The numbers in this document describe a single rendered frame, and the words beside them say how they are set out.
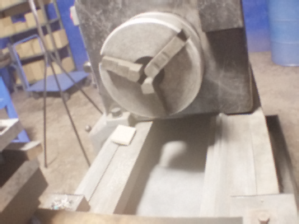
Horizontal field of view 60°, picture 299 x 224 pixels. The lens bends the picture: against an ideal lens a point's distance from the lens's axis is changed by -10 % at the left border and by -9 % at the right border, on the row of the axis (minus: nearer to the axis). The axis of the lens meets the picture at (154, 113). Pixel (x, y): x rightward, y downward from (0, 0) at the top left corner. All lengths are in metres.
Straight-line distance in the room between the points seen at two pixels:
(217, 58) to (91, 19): 0.41
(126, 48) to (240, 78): 0.37
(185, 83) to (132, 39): 0.16
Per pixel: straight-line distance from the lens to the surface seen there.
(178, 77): 0.65
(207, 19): 0.76
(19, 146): 0.52
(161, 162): 0.97
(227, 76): 0.86
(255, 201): 0.58
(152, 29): 0.62
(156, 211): 0.79
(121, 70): 0.64
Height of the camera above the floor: 1.30
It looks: 27 degrees down
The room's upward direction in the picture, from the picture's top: 14 degrees counter-clockwise
